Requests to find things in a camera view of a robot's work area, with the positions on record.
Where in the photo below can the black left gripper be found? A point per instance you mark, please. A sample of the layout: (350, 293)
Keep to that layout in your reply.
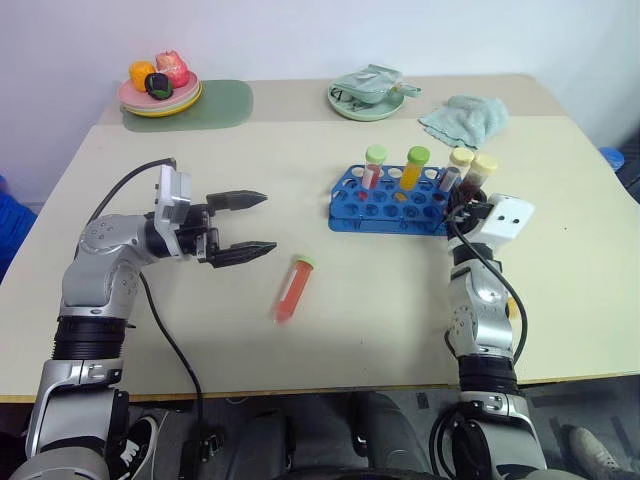
(195, 235)

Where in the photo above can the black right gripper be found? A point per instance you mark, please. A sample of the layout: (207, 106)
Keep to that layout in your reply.
(467, 217)

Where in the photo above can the pale-capped brown test tube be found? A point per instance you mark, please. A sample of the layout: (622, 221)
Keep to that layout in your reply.
(481, 170)

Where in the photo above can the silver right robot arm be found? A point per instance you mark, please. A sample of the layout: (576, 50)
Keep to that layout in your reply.
(482, 320)

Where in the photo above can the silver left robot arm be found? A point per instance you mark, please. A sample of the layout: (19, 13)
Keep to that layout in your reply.
(95, 280)

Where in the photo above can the pale-capped dark red test tube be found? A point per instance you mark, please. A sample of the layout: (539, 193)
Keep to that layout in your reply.
(457, 165)

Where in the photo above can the green-capped yellow test tube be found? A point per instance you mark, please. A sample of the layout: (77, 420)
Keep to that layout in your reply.
(412, 170)

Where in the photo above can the green-capped red-orange test tube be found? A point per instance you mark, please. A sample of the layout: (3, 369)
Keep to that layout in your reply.
(294, 290)

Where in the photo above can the blue test tube rack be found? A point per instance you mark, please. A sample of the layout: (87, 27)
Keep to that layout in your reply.
(380, 207)

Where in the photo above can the green-capped red-striped test tube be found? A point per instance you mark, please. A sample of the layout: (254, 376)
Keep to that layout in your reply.
(373, 167)

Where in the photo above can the light green towel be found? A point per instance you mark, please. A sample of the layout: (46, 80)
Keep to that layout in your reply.
(470, 120)

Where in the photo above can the green placemat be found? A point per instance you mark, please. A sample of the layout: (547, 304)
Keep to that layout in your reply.
(225, 107)

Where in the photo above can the stack of coloured plates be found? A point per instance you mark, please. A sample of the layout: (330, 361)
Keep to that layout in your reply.
(190, 102)

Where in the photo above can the light green plate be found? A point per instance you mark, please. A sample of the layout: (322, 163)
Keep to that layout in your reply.
(365, 111)

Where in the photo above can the blue round container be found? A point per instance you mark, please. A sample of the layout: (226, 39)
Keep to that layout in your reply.
(612, 159)

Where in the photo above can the dark purple toy fruit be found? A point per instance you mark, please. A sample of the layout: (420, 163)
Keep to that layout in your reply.
(159, 86)

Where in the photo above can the dark object beside table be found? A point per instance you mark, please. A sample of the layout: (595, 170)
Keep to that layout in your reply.
(631, 175)

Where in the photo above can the pink plate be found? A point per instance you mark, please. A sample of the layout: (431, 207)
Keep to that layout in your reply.
(135, 97)

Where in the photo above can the pink toy peach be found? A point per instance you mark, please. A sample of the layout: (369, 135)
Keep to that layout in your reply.
(172, 67)

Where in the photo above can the orange toy fruit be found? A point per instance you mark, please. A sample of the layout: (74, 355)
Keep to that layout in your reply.
(140, 74)

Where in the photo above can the blue bin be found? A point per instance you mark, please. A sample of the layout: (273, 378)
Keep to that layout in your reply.
(12, 225)

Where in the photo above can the black sneaker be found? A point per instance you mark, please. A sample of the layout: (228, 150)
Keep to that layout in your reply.
(137, 445)

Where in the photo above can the dark grey rounded shape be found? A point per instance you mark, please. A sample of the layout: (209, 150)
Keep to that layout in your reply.
(390, 435)

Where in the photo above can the white shoe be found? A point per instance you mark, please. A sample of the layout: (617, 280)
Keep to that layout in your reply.
(595, 450)

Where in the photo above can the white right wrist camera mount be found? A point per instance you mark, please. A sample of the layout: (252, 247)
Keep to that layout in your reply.
(505, 217)

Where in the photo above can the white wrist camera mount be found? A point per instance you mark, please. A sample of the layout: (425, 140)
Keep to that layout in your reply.
(505, 217)
(172, 205)

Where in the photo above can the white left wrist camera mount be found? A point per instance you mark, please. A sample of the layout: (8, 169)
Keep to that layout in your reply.
(172, 205)

